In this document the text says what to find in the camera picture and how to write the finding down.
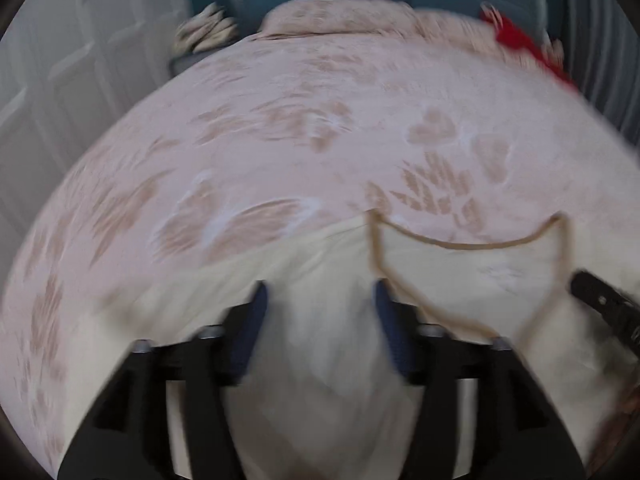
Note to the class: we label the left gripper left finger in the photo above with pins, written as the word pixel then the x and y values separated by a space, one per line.
pixel 125 434

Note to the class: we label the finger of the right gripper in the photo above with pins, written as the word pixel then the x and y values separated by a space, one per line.
pixel 618 310

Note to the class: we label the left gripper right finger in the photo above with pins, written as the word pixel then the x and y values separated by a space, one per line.
pixel 482 415

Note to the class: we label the cream quilted zip jacket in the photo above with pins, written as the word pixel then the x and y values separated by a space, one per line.
pixel 363 351

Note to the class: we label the beige folded clothes pile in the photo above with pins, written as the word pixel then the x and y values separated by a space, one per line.
pixel 210 29

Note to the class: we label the pink floral bed quilt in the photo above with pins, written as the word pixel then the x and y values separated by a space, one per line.
pixel 320 164

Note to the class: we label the grey window curtain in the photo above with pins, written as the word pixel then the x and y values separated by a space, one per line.
pixel 602 58

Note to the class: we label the red cloth on bed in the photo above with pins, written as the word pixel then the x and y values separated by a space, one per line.
pixel 547 54

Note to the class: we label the dark bedside table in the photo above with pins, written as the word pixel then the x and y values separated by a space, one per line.
pixel 179 64

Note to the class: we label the pink floral pillow right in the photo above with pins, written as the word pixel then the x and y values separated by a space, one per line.
pixel 454 30

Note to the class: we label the pink floral pillow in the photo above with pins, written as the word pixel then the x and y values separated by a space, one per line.
pixel 454 30
pixel 300 18

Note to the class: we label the white panelled wardrobe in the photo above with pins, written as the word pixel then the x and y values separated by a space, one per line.
pixel 69 70

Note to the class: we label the pink floral pillow left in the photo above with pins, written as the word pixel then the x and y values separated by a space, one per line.
pixel 300 18

